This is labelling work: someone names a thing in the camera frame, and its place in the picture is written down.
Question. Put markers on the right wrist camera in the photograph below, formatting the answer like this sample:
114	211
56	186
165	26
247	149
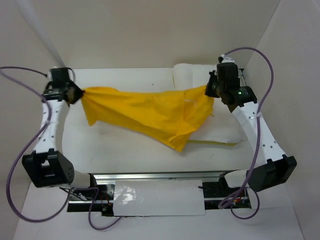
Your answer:
226	69

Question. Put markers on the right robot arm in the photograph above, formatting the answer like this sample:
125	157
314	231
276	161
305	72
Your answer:
270	166

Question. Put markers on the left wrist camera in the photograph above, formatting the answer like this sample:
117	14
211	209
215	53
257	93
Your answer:
61	73

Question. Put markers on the aluminium rail frame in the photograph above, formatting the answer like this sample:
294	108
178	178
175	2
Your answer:
115	150

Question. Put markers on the yellow pillowcase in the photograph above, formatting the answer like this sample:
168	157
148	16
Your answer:
169	117

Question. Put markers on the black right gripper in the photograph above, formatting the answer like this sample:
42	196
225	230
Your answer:
209	90

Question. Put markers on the white cover plate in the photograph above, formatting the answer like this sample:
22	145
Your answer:
158	198

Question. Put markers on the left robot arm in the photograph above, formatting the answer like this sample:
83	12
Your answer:
46	165

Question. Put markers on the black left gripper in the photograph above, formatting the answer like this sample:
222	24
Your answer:
80	93

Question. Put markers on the white pillow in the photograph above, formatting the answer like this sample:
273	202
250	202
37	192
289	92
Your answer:
221	127

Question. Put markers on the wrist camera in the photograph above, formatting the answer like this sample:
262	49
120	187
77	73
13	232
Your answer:
226	69
61	73

